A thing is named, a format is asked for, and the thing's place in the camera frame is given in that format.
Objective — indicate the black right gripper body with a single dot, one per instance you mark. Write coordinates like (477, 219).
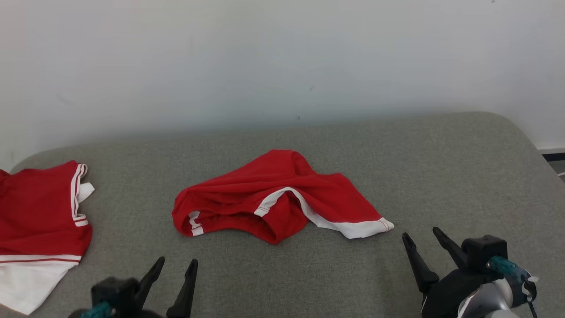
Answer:
(441, 300)

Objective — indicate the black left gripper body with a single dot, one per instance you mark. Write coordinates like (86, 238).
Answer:
(152, 314)

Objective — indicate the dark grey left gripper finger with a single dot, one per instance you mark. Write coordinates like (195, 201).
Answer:
(152, 278)
(185, 296)

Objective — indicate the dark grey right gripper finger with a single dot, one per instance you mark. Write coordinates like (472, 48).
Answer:
(452, 247)
(421, 269)

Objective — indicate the red shorts with white stripe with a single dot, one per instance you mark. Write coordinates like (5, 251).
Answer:
(247, 194)

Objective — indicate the red and white jersey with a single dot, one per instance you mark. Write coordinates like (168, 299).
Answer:
(35, 207)

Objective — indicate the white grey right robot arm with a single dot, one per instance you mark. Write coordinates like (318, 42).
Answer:
(485, 304)

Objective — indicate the white baseboard strip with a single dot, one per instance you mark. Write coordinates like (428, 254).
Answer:
(554, 148)

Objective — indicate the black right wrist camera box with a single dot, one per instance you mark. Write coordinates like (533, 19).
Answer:
(483, 251)

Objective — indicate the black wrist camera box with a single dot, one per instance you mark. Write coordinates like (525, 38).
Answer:
(483, 251)
(117, 291)

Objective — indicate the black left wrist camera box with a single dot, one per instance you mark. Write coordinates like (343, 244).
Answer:
(117, 291)

